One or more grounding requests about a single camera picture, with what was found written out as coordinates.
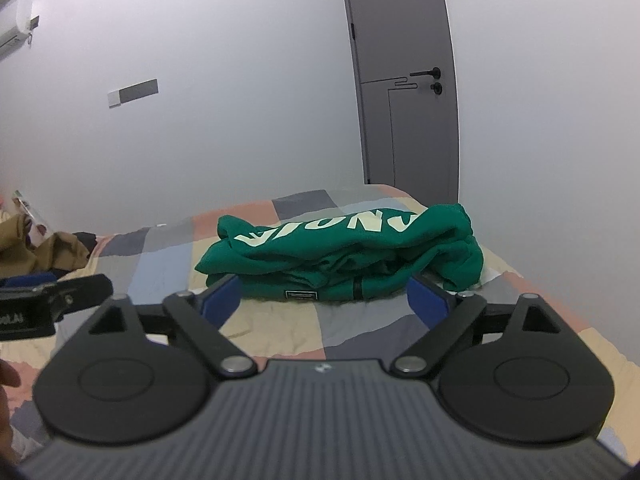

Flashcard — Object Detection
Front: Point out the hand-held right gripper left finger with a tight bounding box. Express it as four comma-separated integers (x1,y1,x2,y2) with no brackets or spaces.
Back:
89,275,257,380

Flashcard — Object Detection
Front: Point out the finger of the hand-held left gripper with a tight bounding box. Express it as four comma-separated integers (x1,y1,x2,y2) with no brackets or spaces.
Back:
0,274,115,343
0,272,58,295

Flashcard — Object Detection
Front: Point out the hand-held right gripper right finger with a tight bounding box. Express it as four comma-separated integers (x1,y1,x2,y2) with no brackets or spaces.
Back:
391,274,562,380

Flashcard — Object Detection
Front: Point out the green hoodie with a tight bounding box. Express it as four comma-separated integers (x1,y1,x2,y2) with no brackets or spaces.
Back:
194,202,485,303

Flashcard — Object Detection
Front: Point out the person's left hand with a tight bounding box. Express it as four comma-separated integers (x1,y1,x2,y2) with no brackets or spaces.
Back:
0,359,22,456

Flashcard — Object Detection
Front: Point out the brown jacket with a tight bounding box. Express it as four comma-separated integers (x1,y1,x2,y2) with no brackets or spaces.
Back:
0,212,92,281

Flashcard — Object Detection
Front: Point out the printed white bag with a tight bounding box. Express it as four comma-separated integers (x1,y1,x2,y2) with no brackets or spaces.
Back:
12,190,54,241

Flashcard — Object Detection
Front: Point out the patchwork bed blanket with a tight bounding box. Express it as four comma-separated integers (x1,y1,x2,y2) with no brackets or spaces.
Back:
0,184,640,476

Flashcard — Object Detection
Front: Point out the white air conditioner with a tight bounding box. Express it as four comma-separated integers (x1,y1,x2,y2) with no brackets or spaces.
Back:
0,0,40,58

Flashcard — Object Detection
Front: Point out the grey door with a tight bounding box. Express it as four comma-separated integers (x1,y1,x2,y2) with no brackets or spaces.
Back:
338,0,461,206

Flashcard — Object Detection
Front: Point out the grey wall switch panel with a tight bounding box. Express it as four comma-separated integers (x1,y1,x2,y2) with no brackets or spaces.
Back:
120,79,159,103

